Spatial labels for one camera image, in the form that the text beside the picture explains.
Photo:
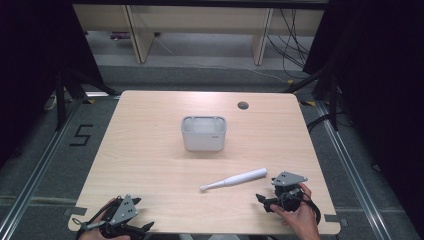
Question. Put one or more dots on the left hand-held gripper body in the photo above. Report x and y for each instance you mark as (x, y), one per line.
(124, 210)

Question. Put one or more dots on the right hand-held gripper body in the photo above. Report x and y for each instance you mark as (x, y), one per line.
(288, 179)

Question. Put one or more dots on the white electric toothbrush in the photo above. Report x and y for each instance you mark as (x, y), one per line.
(240, 179)

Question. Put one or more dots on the grey plastic storage box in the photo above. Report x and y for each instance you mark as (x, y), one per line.
(203, 141)

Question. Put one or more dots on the person's left hand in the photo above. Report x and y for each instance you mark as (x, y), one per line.
(105, 206)

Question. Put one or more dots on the person's right hand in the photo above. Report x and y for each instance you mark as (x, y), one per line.
(301, 220)

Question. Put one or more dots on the grey tape piece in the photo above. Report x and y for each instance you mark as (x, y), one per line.
(76, 211)
(336, 220)

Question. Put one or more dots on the yellow tape piece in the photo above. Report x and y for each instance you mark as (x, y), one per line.
(290, 81)
(88, 101)
(308, 103)

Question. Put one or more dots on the black metal stand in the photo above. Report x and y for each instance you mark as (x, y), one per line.
(60, 100)
(333, 100)

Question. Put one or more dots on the black curtain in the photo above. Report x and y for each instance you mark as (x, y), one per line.
(30, 66)
(380, 83)

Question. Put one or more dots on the dark device under desk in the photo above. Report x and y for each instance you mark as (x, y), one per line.
(119, 35)

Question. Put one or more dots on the aluminium floor rail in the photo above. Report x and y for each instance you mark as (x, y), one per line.
(36, 173)
(350, 166)

